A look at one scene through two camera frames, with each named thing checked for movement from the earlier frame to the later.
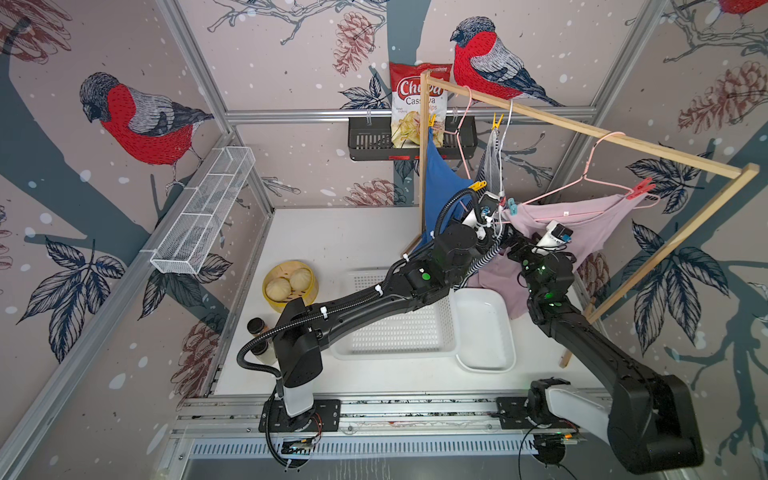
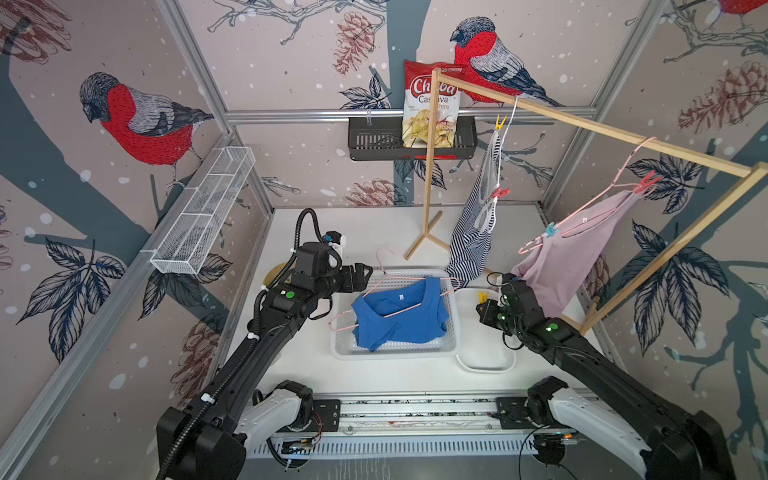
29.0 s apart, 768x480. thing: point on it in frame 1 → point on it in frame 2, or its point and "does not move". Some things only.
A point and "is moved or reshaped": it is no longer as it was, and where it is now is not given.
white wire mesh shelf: [190, 235] does not move
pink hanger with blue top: [458, 131] is moved or reshaped
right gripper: [526, 247] → [485, 314]
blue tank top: [444, 175] → [407, 309]
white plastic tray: [481, 330] does not move
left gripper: [487, 238] → [361, 280]
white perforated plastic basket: [428, 332] does not move
